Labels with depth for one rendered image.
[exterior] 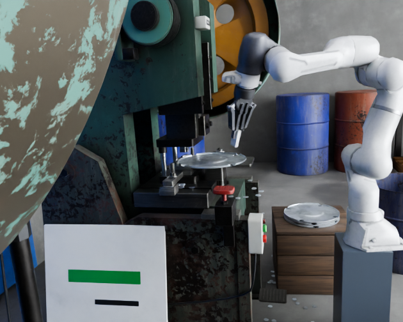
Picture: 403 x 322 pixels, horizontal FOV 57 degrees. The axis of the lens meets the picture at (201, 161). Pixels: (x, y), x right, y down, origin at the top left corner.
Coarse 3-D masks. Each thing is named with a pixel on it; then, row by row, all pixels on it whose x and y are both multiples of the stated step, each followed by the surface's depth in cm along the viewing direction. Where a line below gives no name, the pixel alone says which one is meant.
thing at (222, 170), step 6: (246, 162) 152; (252, 162) 152; (216, 168) 154; (222, 168) 154; (210, 174) 155; (216, 174) 155; (222, 174) 155; (210, 180) 156; (216, 180) 155; (222, 180) 155
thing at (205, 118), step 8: (168, 120) 152; (176, 120) 151; (184, 120) 150; (192, 120) 149; (200, 120) 151; (208, 120) 158; (168, 128) 152; (176, 128) 152; (184, 128) 151; (192, 128) 150; (200, 128) 152; (208, 128) 157; (168, 136) 153; (176, 136) 152; (184, 136) 152; (192, 136) 151
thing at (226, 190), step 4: (216, 188) 125; (220, 188) 125; (224, 188) 125; (228, 188) 125; (232, 188) 124; (216, 192) 124; (220, 192) 123; (224, 192) 123; (228, 192) 123; (232, 192) 123; (224, 196) 126; (224, 200) 126
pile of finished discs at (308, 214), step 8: (288, 208) 213; (296, 208) 210; (304, 208) 207; (312, 208) 207; (320, 208) 208; (328, 208) 207; (288, 216) 199; (296, 216) 199; (304, 216) 198; (312, 216) 197; (320, 216) 197; (328, 216) 196; (336, 216) 195; (296, 224) 193; (304, 224) 190; (312, 224) 189; (320, 224) 189; (328, 224) 189
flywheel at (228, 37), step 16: (208, 0) 180; (224, 0) 178; (240, 0) 176; (256, 0) 172; (240, 16) 178; (256, 16) 173; (224, 32) 181; (240, 32) 180; (224, 48) 183; (224, 96) 185
